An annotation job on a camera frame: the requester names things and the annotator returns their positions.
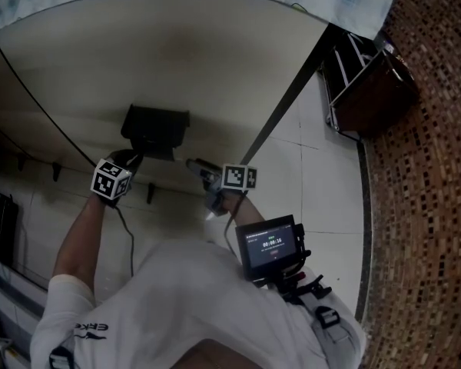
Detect black wall-mounted paper holder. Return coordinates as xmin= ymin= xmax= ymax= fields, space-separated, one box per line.
xmin=121 ymin=104 xmax=191 ymax=163

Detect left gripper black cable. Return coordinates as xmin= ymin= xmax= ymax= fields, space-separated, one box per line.
xmin=114 ymin=205 xmax=135 ymax=278

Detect gray harness strap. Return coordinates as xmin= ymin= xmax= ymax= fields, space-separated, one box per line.
xmin=48 ymin=346 xmax=76 ymax=369
xmin=305 ymin=298 xmax=360 ymax=369

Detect person's right forearm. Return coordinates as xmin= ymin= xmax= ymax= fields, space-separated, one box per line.
xmin=221 ymin=190 xmax=270 ymax=232

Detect white metal shelving rack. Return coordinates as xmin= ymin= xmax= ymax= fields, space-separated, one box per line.
xmin=0 ymin=259 xmax=49 ymax=369

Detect black chest monitor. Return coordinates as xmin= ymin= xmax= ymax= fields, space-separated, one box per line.
xmin=234 ymin=214 xmax=307 ymax=282

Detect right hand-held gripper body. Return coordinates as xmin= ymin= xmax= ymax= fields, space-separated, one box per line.
xmin=204 ymin=163 xmax=258 ymax=217

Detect black monitor mount rig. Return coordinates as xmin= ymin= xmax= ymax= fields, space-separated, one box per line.
xmin=253 ymin=223 xmax=333 ymax=303

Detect person's left forearm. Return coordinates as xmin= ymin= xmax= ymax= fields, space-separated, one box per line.
xmin=51 ymin=196 xmax=118 ymax=307

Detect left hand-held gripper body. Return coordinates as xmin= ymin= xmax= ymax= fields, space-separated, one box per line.
xmin=91 ymin=158 xmax=134 ymax=210

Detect person's white shirt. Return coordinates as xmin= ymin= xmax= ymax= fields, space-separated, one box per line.
xmin=29 ymin=240 xmax=368 ymax=369

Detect black floor crate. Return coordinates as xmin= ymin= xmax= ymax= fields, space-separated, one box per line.
xmin=0 ymin=184 xmax=20 ymax=268

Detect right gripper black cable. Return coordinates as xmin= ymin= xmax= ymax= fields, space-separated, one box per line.
xmin=223 ymin=190 xmax=250 ymax=257

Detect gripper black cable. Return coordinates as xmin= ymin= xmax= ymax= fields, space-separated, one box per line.
xmin=114 ymin=205 xmax=135 ymax=278
xmin=223 ymin=190 xmax=250 ymax=257

